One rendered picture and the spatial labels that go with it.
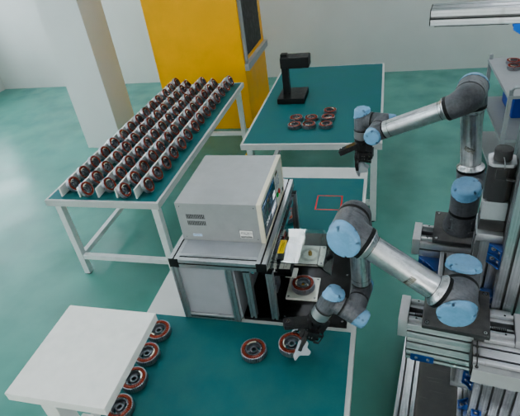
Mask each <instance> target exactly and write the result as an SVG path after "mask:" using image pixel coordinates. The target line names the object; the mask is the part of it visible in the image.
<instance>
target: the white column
mask: <svg viewBox="0 0 520 416"><path fill-rule="evenodd" d="M34 1H35V4H36V7H37V10H38V12H39V14H40V18H41V20H42V23H43V25H44V28H45V32H46V34H47V36H48V39H49V41H50V45H51V48H52V50H53V52H54V56H55V58H56V61H57V63H58V66H59V70H60V72H61V74H62V77H63V79H64V83H65V85H66V88H67V90H68V93H69V96H70V99H71V101H72V103H73V108H74V110H75V112H76V115H77V117H78V121H79V123H80V125H81V128H82V131H83V134H84V137H85V139H86V141H87V145H88V148H100V147H102V146H103V145H104V144H105V143H106V142H107V140H108V139H110V138H111V137H112V136H113V135H114V134H115V133H116V132H117V131H118V130H119V129H121V128H122V127H123V126H124V125H125V123H127V122H128V121H129V120H130V119H131V118H132V117H133V116H134V112H133V109H132V105H131V103H130V98H129V95H128V92H127V89H126V86H125V81H124V78H123V75H122V72H121V67H120V64H119V61H118V58H117V55H116V50H115V47H114V45H113V41H112V38H111V33H110V31H109V27H108V25H107V22H106V17H105V13H104V11H103V8H102V3H101V0H34Z"/></svg>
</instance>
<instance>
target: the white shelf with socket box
mask: <svg viewBox="0 0 520 416"><path fill-rule="evenodd" d="M157 321H158V319H157V316H156V314H155V313H147V312H138V311H129V310H113V309H103V308H95V307H86V306H76V305H70V306H69V307H68V308H67V310H66V311H65V312H64V314H63V315H62V317H61V318H60V319H59V321H58V322H57V324H56V325H55V326H54V327H53V328H52V330H51V331H50V333H49V334H48V336H47V337H46V338H45V340H44V341H43V343H42V344H41V345H40V346H39V347H38V349H37V350H36V351H35V353H34V354H33V356H32V357H31V359H30V360H29V361H28V363H27V364H26V365H25V366H24V367H23V369H22V370H21V372H20V373H19V375H18V376H17V378H16V379H15V380H14V381H13V382H12V384H11V385H10V386H9V388H8V389H7V391H6V392H5V395H6V397H8V399H9V400H15V401H20V402H25V403H31V404H40V405H41V407H42V408H43V410H44V411H45V412H46V414H47V415H48V416H79V414H78V412H77V411H82V412H87V413H92V414H102V415H108V414H109V412H110V411H111V408H112V406H113V404H114V403H115V401H116V398H117V396H118V394H119V393H120V392H121V389H122V387H123V385H124V384H125V381H126V379H127V377H128V375H129V374H130V372H131V370H132V368H133V366H134V364H135V362H136V360H137V358H138V357H139V355H140V353H141V351H142V349H143V347H144V345H145V343H146V341H147V339H148V338H149V335H150V334H151V332H152V330H153V328H154V325H155V324H156V322H157Z"/></svg>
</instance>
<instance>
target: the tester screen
mask: <svg viewBox="0 0 520 416"><path fill-rule="evenodd" d="M274 190H275V186H274V179H273V181H272V184H271V187H270V189H269V192H268V194H267V198H266V200H265V202H264V205H263V207H262V215H263V221H264V227H265V233H266V231H267V219H268V216H270V219H271V217H272V206H271V203H270V201H271V199H272V195H273V192H274ZM275 198H276V195H275V197H274V200H273V202H274V201H275ZM272 205H273V203H272ZM272 218H273V217H272ZM269 222H270V220H269ZM269 222H268V224H269Z"/></svg>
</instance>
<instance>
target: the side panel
mask: <svg viewBox="0 0 520 416"><path fill-rule="evenodd" d="M171 270H172V273H173V277H174V281H175V283H176V286H177V291H178V294H179V296H180V299H181V302H182V307H183V309H184V313H185V316H186V317H188V316H189V317H192V318H202V319H218V320H227V321H236V322H238V321H239V322H242V319H243V318H242V317H241V314H240V309H239V303H238V298H237V294H236V290H235V286H234V279H233V275H232V271H229V270H215V269H203V268H190V267H171Z"/></svg>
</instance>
